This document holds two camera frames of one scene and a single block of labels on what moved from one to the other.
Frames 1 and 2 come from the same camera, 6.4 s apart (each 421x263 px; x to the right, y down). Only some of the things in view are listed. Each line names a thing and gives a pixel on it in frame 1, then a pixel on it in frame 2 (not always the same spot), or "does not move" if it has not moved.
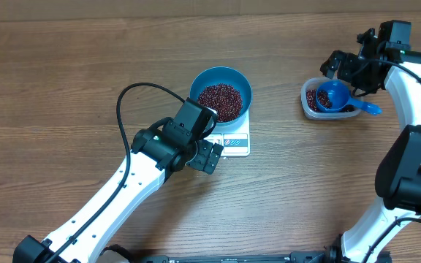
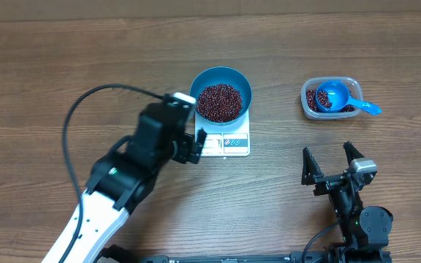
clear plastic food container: (327, 98) does not move
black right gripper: (349, 63) -> (311, 175)
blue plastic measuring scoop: (334, 96) does not move
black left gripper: (201, 162) -> (187, 142)
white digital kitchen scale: (234, 138) does not move
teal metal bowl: (224, 89) does not move
